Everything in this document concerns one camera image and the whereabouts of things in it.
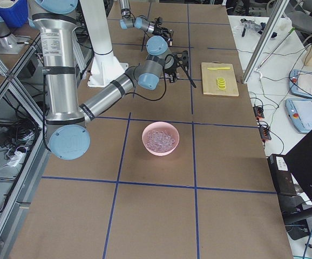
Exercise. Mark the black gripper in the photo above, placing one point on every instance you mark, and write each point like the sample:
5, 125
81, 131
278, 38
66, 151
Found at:
171, 74
158, 28

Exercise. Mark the pile of clear ice cubes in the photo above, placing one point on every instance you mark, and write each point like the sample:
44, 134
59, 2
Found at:
160, 141

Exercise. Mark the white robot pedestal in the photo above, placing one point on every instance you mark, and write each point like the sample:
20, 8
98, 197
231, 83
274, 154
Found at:
105, 66

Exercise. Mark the pink bowl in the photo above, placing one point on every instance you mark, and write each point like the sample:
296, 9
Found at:
161, 126

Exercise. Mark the blue teach pendant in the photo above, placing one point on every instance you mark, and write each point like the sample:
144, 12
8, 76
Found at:
300, 114
300, 83

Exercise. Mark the lemon slice leftmost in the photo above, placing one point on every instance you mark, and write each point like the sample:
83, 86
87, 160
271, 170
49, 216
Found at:
221, 87

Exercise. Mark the aluminium frame post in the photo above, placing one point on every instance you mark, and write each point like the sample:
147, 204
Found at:
276, 14

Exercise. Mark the black equipment box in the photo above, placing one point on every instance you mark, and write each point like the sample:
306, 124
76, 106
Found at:
281, 176

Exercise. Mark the far blue teach pendant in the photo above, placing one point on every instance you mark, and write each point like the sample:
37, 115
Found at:
300, 83

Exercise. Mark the near blue teach pendant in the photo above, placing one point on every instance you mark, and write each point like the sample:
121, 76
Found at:
300, 114

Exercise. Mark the yellow plastic knife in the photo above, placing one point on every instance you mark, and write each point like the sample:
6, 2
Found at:
218, 68

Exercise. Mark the crumpled plastic bag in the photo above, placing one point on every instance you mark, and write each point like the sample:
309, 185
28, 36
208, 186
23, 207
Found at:
251, 25

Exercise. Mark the blue storage bin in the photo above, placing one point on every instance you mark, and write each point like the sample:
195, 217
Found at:
17, 15

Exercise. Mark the bamboo cutting board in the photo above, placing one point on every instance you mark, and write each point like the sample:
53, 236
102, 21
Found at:
210, 84

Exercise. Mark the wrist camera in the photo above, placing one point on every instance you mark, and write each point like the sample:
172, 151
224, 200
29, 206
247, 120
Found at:
181, 57
159, 20

